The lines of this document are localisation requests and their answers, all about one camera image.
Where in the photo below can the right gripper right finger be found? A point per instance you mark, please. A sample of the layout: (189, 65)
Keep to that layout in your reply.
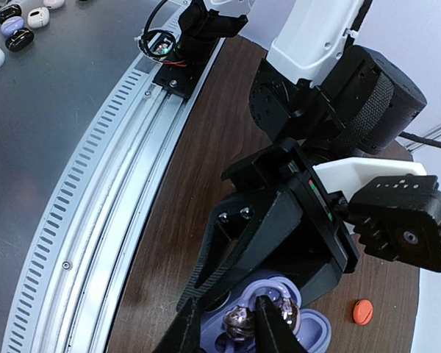
(272, 334)

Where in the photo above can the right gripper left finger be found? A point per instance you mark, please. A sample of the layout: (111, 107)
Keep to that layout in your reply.
(184, 333)

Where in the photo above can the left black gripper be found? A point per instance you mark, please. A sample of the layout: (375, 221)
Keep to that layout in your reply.
(281, 217)

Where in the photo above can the grey oval puck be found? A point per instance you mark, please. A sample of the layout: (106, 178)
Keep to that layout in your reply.
(314, 332)

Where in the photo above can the red earbud charging case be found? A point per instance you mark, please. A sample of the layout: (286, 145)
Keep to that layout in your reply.
(362, 312)

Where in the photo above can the purple earbud with red hook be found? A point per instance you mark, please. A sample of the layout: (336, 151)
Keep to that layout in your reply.
(239, 324)

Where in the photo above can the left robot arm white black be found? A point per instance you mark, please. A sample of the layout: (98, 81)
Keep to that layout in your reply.
(319, 98)

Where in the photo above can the black earbud case middle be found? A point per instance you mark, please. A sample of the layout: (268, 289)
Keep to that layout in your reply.
(19, 40)

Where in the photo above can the black earbud case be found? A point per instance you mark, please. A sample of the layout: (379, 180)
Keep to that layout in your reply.
(19, 40)
(12, 10)

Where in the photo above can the pale pink earbud case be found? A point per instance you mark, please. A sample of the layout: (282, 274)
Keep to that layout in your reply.
(53, 4)

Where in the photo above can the white earbud case upper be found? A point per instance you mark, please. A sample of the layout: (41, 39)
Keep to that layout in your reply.
(38, 18)

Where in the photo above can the lavender earbud case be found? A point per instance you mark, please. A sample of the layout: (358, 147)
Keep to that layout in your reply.
(12, 25)

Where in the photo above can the black earbud case left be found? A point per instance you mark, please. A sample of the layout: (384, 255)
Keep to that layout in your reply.
(12, 10)

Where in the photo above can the front aluminium rail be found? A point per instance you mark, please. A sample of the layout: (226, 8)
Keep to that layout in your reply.
(76, 266)

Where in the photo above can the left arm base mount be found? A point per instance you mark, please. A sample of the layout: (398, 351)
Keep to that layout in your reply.
(202, 24)

